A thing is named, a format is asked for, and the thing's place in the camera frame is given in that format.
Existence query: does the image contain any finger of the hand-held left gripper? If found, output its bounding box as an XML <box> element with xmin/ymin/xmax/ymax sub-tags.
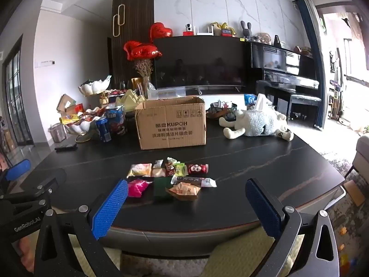
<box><xmin>0</xmin><ymin>167</ymin><xmax>67</xmax><ymax>205</ymax></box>
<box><xmin>0</xmin><ymin>159</ymin><xmax>32</xmax><ymax>186</ymax></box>

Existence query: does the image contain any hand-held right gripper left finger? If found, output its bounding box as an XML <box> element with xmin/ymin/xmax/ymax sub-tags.
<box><xmin>34</xmin><ymin>178</ymin><xmax>129</xmax><ymax>277</ymax></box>

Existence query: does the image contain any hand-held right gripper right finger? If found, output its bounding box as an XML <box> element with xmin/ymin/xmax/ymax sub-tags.
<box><xmin>245</xmin><ymin>178</ymin><xmax>341</xmax><ymax>277</ymax></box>

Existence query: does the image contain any cream snack packet red trim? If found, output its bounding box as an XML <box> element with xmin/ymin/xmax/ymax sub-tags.
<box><xmin>127</xmin><ymin>163</ymin><xmax>152</xmax><ymax>178</ymax></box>

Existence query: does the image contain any brown cardboard box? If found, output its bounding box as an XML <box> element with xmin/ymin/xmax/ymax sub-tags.
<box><xmin>134</xmin><ymin>96</ymin><xmax>207</xmax><ymax>151</ymax></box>

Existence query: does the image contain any pink snack packet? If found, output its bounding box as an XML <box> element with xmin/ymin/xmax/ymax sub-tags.
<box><xmin>127</xmin><ymin>179</ymin><xmax>153</xmax><ymax>198</ymax></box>

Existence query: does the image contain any black remote control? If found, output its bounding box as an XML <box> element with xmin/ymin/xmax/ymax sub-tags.
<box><xmin>54</xmin><ymin>143</ymin><xmax>78</xmax><ymax>152</ymax></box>

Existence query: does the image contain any clear plastic bin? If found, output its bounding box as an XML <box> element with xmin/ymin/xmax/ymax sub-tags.
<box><xmin>48</xmin><ymin>123</ymin><xmax>67</xmax><ymax>143</ymax></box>

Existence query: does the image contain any dark green snack packet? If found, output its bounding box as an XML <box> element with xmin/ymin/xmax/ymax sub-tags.
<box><xmin>153</xmin><ymin>177</ymin><xmax>173</xmax><ymax>201</ymax></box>

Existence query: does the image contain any long white brown snack packet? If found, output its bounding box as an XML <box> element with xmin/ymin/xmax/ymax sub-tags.
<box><xmin>172</xmin><ymin>175</ymin><xmax>217</xmax><ymax>188</ymax></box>

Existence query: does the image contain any white lotus tiered snack stand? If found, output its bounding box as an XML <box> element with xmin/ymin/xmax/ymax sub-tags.
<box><xmin>60</xmin><ymin>78</ymin><xmax>113</xmax><ymax>143</ymax></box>

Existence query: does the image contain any black framed glass door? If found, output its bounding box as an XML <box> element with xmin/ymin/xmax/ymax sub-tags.
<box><xmin>3</xmin><ymin>35</ymin><xmax>33</xmax><ymax>148</ymax></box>

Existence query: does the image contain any orange snack packet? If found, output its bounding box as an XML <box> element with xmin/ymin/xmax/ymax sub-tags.
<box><xmin>165</xmin><ymin>182</ymin><xmax>201</xmax><ymax>201</ymax></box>

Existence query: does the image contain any blue drink can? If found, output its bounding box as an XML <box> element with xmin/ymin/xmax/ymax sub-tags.
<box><xmin>95</xmin><ymin>116</ymin><xmax>111</xmax><ymax>143</ymax></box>

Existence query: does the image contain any open cardboard carton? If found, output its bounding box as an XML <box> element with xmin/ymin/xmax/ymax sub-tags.
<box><xmin>56</xmin><ymin>94</ymin><xmax>77</xmax><ymax>114</ymax></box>

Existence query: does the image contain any white plush sheep toy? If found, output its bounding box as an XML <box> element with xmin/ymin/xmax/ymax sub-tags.
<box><xmin>218</xmin><ymin>108</ymin><xmax>295</xmax><ymax>141</ymax></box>

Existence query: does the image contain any blue snack box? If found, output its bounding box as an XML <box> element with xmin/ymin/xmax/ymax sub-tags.
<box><xmin>107</xmin><ymin>107</ymin><xmax>127</xmax><ymax>135</ymax></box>

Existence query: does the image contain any cardboard sheet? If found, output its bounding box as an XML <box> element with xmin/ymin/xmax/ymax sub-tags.
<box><xmin>344</xmin><ymin>180</ymin><xmax>366</xmax><ymax>207</ymax></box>

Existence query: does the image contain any dark patterned basket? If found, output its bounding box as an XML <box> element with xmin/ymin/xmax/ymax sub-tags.
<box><xmin>206</xmin><ymin>100</ymin><xmax>240</xmax><ymax>120</ymax></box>

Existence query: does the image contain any grey sofa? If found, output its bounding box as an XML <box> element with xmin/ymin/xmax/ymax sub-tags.
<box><xmin>352</xmin><ymin>135</ymin><xmax>369</xmax><ymax>179</ymax></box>

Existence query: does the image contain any white television cabinet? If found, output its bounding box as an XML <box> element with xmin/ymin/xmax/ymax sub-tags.
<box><xmin>184</xmin><ymin>90</ymin><xmax>258</xmax><ymax>104</ymax></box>

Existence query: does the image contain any black piano bench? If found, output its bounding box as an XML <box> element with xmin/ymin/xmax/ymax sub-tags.
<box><xmin>288</xmin><ymin>92</ymin><xmax>323</xmax><ymax>122</ymax></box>

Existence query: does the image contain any gold gift bag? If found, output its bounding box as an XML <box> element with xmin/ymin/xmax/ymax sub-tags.
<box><xmin>131</xmin><ymin>77</ymin><xmax>143</xmax><ymax>96</ymax></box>

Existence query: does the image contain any clear storage box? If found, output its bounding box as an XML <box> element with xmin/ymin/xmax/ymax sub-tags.
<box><xmin>147</xmin><ymin>88</ymin><xmax>186</xmax><ymax>101</ymax></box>

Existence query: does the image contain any dried flower vase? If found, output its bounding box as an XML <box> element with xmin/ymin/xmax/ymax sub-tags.
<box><xmin>133</xmin><ymin>58</ymin><xmax>154</xmax><ymax>99</ymax></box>

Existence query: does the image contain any black upright piano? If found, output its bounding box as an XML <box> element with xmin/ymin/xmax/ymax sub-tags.
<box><xmin>248</xmin><ymin>41</ymin><xmax>320</xmax><ymax>122</ymax></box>

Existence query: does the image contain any black television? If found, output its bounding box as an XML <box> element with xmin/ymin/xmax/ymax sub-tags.
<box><xmin>153</xmin><ymin>35</ymin><xmax>251</xmax><ymax>90</ymax></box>

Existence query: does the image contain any blue curtain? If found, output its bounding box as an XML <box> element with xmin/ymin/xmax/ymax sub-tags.
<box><xmin>297</xmin><ymin>0</ymin><xmax>326</xmax><ymax>129</ymax></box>

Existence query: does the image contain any large red heart balloon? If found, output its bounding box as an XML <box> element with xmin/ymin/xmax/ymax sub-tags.
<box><xmin>123</xmin><ymin>40</ymin><xmax>163</xmax><ymax>62</ymax></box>

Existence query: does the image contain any brown plush doll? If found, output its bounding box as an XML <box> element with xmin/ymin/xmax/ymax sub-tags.
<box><xmin>256</xmin><ymin>32</ymin><xmax>273</xmax><ymax>45</ymax></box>

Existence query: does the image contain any grey bunny plush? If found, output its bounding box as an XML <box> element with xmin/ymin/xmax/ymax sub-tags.
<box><xmin>240</xmin><ymin>21</ymin><xmax>253</xmax><ymax>39</ymax></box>

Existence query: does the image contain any small red heart balloon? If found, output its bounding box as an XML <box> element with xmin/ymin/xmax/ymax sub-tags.
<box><xmin>149</xmin><ymin>22</ymin><xmax>173</xmax><ymax>42</ymax></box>

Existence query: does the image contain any white router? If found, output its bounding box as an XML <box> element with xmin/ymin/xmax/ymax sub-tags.
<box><xmin>194</xmin><ymin>25</ymin><xmax>216</xmax><ymax>36</ymax></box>

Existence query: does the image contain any gold clip wall ornament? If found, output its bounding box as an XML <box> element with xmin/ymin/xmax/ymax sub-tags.
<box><xmin>112</xmin><ymin>3</ymin><xmax>126</xmax><ymax>37</ymax></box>

